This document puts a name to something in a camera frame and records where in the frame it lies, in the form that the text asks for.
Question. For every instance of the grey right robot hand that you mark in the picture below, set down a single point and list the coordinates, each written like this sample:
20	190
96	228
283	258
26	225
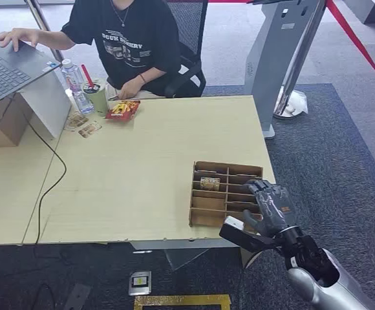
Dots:
273	205

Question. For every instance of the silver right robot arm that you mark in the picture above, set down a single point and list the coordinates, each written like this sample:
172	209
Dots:
318	274

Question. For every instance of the brown slotted card holder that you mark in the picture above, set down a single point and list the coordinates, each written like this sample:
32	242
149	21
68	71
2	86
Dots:
218	197

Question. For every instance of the person's left hand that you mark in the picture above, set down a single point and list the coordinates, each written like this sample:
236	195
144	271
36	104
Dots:
130	89

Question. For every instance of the person's hand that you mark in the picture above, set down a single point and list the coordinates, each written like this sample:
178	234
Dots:
130	89
16	37

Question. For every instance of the person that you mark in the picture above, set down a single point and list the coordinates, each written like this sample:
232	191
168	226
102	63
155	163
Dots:
132	43

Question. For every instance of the person's right hand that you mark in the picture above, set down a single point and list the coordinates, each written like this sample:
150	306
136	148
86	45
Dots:
16	37

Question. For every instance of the grey kiosk stand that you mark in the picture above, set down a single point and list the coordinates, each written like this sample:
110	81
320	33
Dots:
276	60

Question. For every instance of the black office chair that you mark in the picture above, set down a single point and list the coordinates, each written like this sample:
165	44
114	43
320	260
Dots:
189	55

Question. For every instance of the silver floor socket plate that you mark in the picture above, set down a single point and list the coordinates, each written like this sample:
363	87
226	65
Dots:
140	283

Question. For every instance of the red barrier tape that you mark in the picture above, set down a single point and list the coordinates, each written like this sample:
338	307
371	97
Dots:
357	40

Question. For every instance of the red snack packet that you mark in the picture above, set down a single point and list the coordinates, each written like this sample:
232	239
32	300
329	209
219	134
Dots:
122	109

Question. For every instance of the green drink cup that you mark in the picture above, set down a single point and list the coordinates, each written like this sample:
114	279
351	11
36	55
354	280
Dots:
97	99

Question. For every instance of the grey floor plate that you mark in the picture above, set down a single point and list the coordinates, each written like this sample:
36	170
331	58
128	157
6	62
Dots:
76	297

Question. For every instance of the red straw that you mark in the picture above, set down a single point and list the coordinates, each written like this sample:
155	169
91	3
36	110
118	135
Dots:
87	75

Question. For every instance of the clear plastic water bottle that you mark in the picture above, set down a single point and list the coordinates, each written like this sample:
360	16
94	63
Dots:
76	87

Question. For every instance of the white laptop stand panel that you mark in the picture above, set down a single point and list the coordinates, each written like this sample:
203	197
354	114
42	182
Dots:
47	105

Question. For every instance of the brown cardboard box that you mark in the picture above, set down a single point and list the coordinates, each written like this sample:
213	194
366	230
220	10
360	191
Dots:
5	122

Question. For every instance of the grey laptop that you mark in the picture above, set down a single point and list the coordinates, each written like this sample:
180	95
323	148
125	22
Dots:
8	64

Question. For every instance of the chrome barrier post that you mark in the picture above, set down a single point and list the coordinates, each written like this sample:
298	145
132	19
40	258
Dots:
292	92

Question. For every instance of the yellow floor tape frame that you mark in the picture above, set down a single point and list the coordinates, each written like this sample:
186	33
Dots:
182	301

